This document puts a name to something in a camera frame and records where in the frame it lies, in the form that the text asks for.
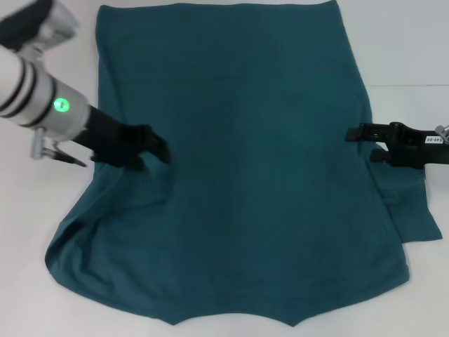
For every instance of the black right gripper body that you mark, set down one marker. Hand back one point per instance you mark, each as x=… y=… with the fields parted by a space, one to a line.
x=421 y=151

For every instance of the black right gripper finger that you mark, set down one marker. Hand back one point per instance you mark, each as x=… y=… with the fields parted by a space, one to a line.
x=380 y=156
x=368 y=132

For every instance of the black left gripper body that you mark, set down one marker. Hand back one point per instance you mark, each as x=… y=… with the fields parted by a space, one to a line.
x=108 y=140

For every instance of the teal blue t-shirt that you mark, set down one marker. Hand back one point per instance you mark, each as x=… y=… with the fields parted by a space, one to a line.
x=245 y=175

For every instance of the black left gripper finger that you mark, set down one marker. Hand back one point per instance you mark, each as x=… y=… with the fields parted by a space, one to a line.
x=159 y=145
x=138 y=162

